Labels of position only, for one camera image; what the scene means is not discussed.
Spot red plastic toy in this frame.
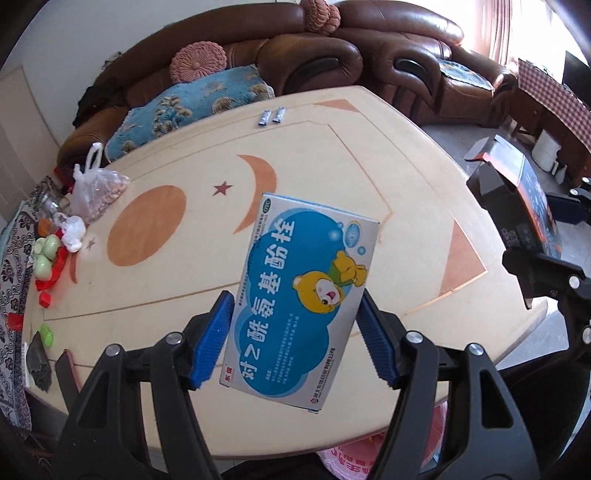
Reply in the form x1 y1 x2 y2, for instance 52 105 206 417
37 247 71 308

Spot dark grey crumpled item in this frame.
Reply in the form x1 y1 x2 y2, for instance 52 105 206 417
25 332 54 393

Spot black cardboard box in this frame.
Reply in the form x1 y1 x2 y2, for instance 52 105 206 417
464 135 563 259

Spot clear bag of peanuts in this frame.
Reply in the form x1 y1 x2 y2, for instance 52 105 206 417
69 142 131 227

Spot glass jar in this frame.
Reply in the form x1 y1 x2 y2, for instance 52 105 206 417
37 191 70 222

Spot black cloth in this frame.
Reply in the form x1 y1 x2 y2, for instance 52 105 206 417
73 76 130 128

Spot checkered cloth side table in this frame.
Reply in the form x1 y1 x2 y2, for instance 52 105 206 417
517 58 591 153

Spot person's dark clothing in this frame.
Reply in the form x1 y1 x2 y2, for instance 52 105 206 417
217 295 591 480

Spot blue cartoon medicine box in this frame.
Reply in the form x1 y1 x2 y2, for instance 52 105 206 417
221 192 380 411

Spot blue patterned seat cover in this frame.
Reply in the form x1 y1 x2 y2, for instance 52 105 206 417
436 58 492 91

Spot floral patterned cloth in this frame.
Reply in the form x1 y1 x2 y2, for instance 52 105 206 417
0 175 70 435

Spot brown leather sofa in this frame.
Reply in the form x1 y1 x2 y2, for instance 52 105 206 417
55 0 520 171

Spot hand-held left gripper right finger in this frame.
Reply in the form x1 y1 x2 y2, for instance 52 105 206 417
355 291 541 480

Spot white crumpled plastic wrap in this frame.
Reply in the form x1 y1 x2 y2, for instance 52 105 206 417
60 215 88 253

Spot blue floral cushion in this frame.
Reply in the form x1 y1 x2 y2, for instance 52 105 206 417
105 65 275 162

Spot black television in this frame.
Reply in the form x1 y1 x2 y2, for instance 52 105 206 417
562 50 591 93

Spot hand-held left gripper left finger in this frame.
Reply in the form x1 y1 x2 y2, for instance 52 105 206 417
53 291 236 480

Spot white appliance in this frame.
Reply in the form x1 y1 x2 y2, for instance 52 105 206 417
531 129 561 169

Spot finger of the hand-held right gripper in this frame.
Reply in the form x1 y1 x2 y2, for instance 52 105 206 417
547 178 591 227
502 247 591 346

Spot beige cabinet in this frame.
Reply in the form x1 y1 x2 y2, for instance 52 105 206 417
0 65 65 208

